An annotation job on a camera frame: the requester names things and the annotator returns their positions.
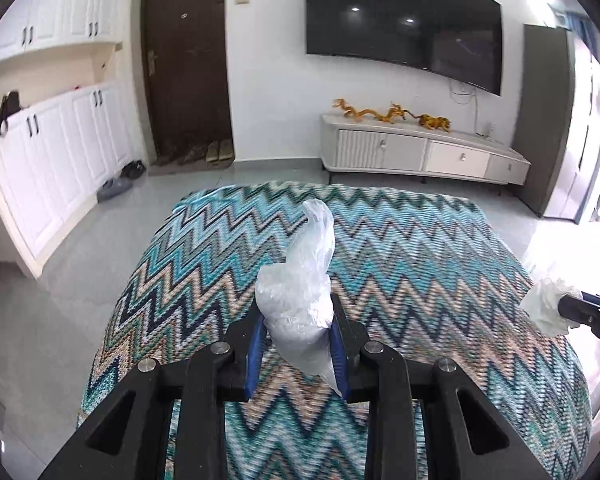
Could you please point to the black shoe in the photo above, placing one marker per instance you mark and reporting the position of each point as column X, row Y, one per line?
column 132, row 170

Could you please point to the wall socket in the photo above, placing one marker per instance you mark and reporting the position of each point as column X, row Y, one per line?
column 488, row 129

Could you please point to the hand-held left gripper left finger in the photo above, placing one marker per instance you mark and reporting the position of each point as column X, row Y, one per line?
column 254, row 355

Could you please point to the black handbag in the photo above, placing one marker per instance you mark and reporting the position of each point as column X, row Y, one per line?
column 7, row 110

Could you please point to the dark grey panel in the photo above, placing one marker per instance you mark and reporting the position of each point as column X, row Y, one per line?
column 545, row 120

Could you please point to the clear plastic bag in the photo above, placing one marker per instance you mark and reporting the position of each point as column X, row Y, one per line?
column 300, row 300

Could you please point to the dark brown door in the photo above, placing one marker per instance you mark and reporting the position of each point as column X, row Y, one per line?
column 190, row 60

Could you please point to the grey slipper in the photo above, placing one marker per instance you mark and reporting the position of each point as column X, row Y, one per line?
column 122, row 185
column 107, row 193

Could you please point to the white wall cabinet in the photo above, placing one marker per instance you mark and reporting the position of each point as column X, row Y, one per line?
column 50, row 150

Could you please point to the white plastic bag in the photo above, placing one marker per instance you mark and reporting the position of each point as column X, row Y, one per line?
column 540, row 305

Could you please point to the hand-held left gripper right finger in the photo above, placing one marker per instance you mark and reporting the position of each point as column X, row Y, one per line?
column 341, row 360

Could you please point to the tan shoe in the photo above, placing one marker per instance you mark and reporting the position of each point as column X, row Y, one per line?
column 226, row 150
column 213, row 152

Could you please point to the zigzag knitted blanket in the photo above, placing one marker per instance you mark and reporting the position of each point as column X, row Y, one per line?
column 405, row 270

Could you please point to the white television stand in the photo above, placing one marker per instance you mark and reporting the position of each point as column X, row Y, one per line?
column 405, row 152

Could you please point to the golden dragon ornament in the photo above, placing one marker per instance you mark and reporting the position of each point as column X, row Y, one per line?
column 392, row 114

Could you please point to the black television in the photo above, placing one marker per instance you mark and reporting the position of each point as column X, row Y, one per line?
column 405, row 15

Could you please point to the blue curtain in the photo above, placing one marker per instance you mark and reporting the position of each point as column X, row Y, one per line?
column 580, row 30

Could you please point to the brown boot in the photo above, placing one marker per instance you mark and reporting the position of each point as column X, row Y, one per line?
column 192, row 155

